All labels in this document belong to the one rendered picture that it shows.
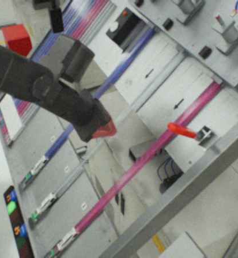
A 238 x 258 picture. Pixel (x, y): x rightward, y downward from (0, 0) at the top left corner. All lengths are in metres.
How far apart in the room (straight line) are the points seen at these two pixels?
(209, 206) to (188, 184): 0.43
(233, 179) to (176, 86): 0.50
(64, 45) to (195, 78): 0.24
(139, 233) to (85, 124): 0.22
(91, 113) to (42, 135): 0.31
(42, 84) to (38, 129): 0.43
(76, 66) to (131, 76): 0.20
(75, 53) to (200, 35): 0.21
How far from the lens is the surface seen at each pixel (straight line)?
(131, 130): 1.10
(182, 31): 0.57
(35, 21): 1.86
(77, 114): 0.54
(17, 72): 0.43
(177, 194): 0.53
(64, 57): 0.50
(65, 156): 0.75
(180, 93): 0.59
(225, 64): 0.50
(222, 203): 0.96
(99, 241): 0.64
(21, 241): 0.85
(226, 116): 0.53
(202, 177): 0.53
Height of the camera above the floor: 1.40
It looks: 45 degrees down
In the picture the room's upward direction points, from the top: straight up
